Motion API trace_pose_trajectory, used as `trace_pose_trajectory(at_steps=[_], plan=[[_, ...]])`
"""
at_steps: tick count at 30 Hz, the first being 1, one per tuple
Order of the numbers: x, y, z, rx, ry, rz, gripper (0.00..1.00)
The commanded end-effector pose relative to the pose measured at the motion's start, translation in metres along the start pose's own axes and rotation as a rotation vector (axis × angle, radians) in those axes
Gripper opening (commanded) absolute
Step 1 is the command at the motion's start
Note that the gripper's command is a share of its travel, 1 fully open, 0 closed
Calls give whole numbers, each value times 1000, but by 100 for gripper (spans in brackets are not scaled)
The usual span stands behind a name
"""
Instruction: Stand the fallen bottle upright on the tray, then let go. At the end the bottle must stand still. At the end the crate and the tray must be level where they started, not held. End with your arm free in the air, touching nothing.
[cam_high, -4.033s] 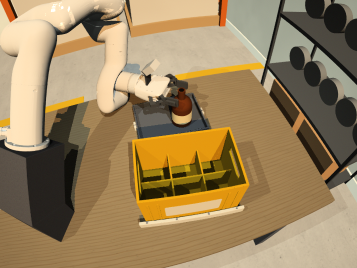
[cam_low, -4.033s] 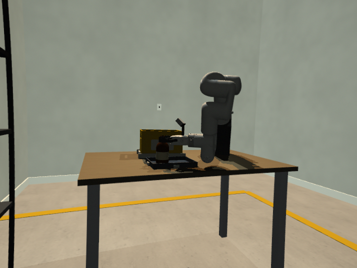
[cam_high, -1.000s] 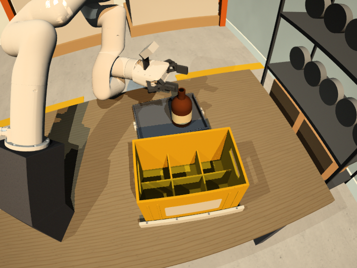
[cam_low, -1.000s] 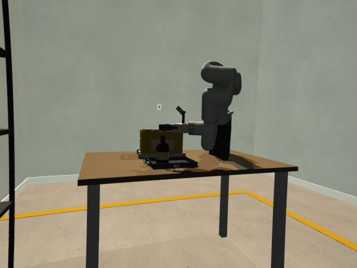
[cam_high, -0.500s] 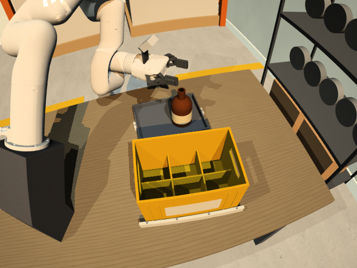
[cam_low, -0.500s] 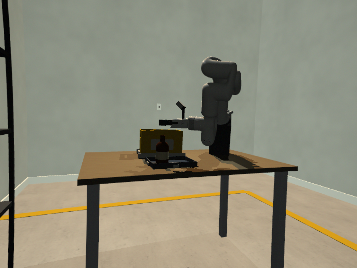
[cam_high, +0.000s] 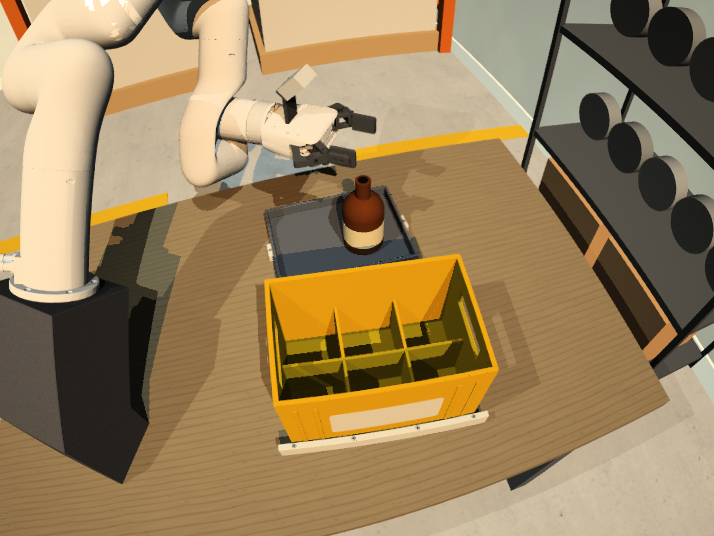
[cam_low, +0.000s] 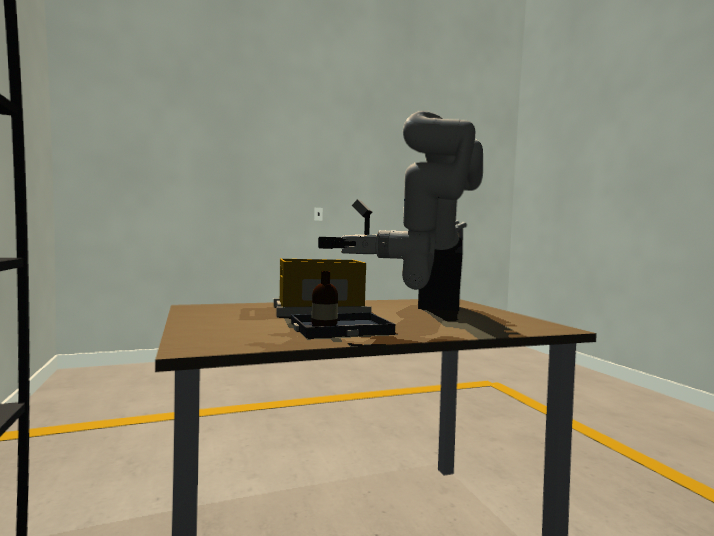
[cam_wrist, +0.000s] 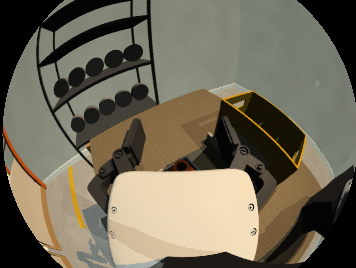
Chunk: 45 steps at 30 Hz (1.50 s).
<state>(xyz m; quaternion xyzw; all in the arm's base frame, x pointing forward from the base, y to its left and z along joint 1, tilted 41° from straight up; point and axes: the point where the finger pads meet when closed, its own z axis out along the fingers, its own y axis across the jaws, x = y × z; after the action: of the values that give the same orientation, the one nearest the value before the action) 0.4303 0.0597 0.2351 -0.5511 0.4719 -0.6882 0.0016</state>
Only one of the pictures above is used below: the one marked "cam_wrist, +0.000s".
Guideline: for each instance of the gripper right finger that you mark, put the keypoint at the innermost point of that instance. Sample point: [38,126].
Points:
[238,156]

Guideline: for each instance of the brown bottle with cream label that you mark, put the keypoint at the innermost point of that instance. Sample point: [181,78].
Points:
[181,165]

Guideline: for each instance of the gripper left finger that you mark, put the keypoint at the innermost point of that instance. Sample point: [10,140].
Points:
[124,160]

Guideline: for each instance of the orange divided crate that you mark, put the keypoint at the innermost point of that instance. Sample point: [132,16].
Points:
[277,146]

